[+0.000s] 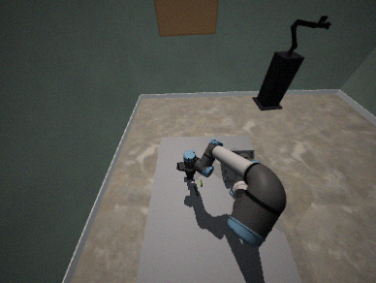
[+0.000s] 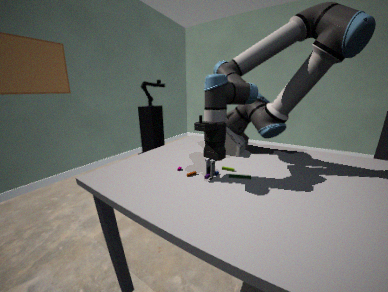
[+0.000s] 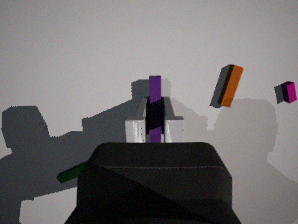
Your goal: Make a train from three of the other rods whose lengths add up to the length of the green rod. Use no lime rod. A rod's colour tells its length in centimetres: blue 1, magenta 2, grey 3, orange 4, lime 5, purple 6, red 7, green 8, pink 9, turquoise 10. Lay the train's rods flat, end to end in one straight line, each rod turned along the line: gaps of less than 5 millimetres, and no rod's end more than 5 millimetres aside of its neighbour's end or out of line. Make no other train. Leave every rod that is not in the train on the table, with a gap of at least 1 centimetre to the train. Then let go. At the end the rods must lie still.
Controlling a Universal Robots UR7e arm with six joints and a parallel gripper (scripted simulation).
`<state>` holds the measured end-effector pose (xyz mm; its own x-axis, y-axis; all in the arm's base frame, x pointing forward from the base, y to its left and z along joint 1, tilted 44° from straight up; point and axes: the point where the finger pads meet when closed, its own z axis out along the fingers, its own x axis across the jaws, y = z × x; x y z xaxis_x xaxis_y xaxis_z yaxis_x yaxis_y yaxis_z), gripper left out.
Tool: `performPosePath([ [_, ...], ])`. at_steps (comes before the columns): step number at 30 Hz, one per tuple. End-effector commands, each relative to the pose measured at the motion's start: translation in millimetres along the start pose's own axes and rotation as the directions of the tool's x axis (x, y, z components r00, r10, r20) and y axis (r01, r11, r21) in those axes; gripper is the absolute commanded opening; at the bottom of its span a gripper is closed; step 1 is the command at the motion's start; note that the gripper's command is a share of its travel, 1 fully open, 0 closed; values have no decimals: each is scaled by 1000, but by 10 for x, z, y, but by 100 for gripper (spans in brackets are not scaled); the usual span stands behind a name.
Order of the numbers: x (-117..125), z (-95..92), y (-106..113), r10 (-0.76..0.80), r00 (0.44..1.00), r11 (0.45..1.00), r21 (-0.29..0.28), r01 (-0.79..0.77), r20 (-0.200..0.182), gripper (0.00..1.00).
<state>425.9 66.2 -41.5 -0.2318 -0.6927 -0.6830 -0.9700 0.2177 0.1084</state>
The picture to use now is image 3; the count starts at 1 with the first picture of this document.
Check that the small magenta block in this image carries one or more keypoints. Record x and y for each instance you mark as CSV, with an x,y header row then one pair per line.
x,y
289,93

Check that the orange rod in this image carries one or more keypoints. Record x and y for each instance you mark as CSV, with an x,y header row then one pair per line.
x,y
230,85

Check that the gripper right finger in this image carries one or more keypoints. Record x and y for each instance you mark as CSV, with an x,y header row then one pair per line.
x,y
171,126

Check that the purple rod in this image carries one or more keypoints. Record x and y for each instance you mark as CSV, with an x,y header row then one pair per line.
x,y
155,108

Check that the dark green rod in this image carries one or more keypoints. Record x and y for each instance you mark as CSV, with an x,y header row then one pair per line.
x,y
70,173

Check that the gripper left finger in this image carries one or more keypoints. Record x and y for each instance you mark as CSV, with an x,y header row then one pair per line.
x,y
138,126

